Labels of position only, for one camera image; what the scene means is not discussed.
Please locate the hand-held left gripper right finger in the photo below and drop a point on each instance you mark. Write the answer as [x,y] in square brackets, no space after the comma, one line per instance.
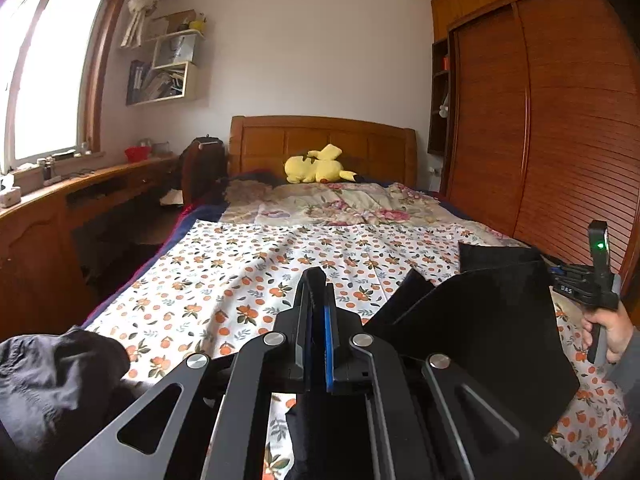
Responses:
[328,340]

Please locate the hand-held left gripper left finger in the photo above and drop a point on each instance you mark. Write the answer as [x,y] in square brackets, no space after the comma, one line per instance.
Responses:
[306,310]

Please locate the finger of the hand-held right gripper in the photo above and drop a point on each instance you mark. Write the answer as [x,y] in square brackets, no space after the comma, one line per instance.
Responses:
[556,272]

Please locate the black garment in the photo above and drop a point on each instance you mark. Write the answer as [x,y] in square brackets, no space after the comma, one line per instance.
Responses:
[475,320]

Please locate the person's right forearm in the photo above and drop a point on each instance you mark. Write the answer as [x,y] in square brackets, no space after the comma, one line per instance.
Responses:
[627,370]

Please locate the dark grey clothes pile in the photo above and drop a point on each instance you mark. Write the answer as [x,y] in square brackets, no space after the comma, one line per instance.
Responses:
[50,385]

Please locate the person's right hand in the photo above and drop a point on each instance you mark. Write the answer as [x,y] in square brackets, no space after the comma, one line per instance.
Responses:
[620,330]

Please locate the orange print bed sheet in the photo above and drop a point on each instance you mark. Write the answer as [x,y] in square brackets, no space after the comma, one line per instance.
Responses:
[250,270]

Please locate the floral quilt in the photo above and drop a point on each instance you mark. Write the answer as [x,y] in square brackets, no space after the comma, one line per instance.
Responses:
[325,205]

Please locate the wooden slatted wardrobe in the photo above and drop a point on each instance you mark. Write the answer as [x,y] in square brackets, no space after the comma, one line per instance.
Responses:
[550,135]

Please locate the yellow plush toy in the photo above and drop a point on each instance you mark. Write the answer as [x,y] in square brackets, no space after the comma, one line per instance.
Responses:
[312,167]

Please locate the wooden bed headboard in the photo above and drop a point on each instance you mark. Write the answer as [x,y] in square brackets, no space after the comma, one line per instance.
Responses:
[270,145]

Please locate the dark backpack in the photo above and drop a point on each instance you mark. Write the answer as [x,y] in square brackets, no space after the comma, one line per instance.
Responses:
[202,170]

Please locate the narrow open wooden shelf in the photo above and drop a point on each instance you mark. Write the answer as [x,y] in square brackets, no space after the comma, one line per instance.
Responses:
[439,100]

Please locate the red bowl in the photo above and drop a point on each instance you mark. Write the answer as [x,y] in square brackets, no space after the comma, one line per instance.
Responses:
[137,154]

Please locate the wooden desk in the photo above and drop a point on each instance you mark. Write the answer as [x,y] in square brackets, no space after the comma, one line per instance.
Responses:
[35,260]

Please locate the dark binder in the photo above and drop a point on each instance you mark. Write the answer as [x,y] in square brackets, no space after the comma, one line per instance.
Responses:
[135,82]

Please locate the yellow toy figure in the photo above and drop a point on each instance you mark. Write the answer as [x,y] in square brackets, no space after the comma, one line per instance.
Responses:
[197,22]

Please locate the white tissue box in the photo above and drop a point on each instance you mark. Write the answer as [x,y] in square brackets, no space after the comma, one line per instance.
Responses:
[10,197]

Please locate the knotted white curtain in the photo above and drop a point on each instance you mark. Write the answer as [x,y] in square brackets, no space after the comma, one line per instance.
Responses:
[142,7]

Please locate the wooden framed window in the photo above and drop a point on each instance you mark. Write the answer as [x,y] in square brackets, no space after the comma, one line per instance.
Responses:
[55,70]

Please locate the white wall shelf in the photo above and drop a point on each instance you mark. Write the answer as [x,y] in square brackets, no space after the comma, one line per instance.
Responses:
[172,67]

